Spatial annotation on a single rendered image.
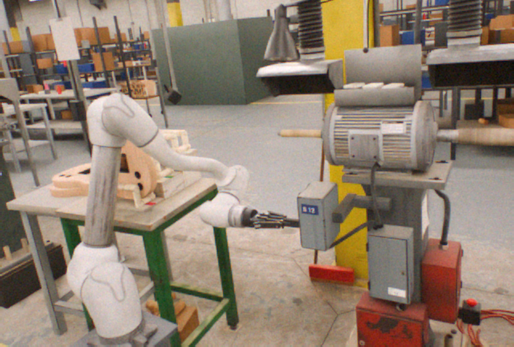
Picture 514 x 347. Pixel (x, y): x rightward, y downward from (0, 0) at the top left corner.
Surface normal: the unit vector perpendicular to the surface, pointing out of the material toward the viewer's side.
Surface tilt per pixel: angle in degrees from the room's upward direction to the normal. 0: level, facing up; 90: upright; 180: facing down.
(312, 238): 90
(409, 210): 90
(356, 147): 90
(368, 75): 90
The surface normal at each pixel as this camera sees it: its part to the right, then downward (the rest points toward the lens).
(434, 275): -0.47, 0.31
